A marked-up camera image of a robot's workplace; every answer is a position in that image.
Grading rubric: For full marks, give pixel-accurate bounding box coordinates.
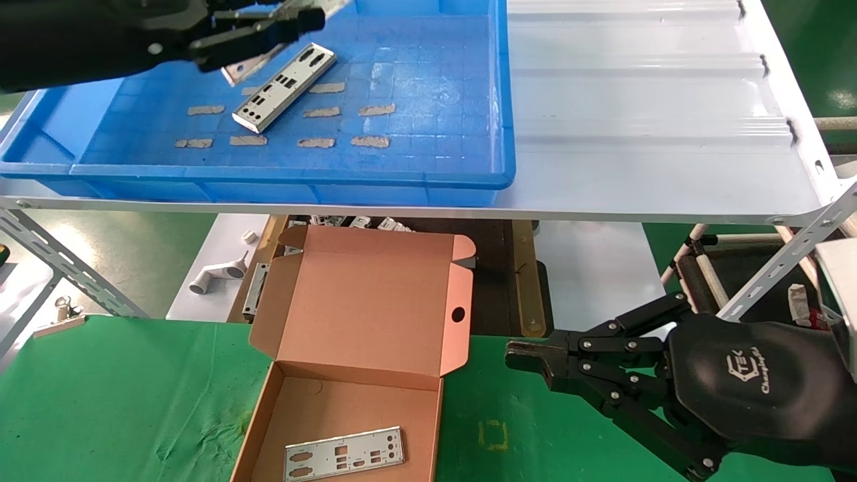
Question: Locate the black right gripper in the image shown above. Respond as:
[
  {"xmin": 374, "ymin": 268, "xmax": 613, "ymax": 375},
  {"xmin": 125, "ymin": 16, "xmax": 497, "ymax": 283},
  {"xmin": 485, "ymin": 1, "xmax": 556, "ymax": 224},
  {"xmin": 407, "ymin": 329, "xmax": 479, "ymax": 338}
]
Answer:
[{"xmin": 505, "ymin": 291, "xmax": 857, "ymax": 481}]

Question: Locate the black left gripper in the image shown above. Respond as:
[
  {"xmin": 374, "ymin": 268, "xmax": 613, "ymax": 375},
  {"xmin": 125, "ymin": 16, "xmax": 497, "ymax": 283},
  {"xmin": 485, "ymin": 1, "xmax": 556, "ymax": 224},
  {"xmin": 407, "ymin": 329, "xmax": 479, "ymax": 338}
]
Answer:
[{"xmin": 70, "ymin": 0, "xmax": 329, "ymax": 84}]

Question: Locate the blue plastic tray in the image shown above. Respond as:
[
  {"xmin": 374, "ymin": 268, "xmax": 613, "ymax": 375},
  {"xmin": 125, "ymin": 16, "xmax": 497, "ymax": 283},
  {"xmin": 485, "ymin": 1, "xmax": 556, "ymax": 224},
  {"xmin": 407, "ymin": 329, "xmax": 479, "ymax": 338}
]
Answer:
[{"xmin": 0, "ymin": 0, "xmax": 516, "ymax": 207}]

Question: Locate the brown cardboard box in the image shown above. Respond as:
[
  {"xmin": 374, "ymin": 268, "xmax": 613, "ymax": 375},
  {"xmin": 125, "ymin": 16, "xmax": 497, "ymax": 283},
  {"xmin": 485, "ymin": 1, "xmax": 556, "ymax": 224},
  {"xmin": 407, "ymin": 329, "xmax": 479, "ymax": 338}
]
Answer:
[{"xmin": 231, "ymin": 225, "xmax": 477, "ymax": 482}]

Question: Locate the white pipe rack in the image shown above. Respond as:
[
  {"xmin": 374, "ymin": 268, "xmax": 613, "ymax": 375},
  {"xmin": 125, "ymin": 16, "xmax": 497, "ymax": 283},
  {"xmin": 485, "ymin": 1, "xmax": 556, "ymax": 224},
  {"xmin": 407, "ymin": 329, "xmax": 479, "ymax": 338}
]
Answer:
[{"xmin": 661, "ymin": 223, "xmax": 821, "ymax": 315}]

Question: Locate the black rack shelf mat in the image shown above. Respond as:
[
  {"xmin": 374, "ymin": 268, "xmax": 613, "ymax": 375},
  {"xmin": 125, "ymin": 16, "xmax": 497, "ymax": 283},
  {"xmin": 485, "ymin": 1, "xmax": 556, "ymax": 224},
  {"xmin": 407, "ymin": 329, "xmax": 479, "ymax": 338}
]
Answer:
[{"xmin": 676, "ymin": 242, "xmax": 814, "ymax": 322}]

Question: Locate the red white wrapper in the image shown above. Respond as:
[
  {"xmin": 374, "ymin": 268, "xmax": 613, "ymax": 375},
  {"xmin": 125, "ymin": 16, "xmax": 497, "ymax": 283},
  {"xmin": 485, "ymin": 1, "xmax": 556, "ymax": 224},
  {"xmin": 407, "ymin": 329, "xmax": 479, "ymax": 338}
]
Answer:
[{"xmin": 788, "ymin": 284, "xmax": 831, "ymax": 330}]

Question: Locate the white pipe fitting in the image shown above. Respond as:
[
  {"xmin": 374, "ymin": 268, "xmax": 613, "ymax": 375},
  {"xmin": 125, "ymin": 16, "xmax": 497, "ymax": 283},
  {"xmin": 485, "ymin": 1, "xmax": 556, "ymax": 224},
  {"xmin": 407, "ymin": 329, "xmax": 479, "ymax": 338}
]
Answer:
[{"xmin": 189, "ymin": 251, "xmax": 250, "ymax": 295}]

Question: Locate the white metal shelf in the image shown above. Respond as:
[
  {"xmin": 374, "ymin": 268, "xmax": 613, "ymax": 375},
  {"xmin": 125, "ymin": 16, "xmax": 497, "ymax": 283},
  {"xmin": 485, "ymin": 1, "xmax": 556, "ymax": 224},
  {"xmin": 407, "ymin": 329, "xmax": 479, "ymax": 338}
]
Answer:
[{"xmin": 0, "ymin": 0, "xmax": 857, "ymax": 225}]

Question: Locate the silver binder clip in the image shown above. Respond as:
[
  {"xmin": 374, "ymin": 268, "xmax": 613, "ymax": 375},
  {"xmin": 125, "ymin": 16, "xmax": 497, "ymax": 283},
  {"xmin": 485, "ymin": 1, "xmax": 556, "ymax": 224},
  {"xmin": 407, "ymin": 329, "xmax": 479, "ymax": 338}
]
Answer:
[{"xmin": 33, "ymin": 297, "xmax": 86, "ymax": 337}]

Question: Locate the perforated steel shelf post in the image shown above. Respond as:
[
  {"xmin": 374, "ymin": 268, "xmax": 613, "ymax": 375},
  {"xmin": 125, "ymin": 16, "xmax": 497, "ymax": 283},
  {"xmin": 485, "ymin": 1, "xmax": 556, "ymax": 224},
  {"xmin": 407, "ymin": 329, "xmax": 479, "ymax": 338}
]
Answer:
[
  {"xmin": 716, "ymin": 181, "xmax": 857, "ymax": 322},
  {"xmin": 0, "ymin": 208, "xmax": 149, "ymax": 319}
]

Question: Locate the grey right wrist camera housing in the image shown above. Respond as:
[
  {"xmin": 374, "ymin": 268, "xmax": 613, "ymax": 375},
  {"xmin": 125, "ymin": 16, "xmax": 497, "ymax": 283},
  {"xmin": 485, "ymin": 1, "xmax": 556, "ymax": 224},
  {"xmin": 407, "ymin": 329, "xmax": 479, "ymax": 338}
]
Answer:
[{"xmin": 815, "ymin": 239, "xmax": 857, "ymax": 382}]

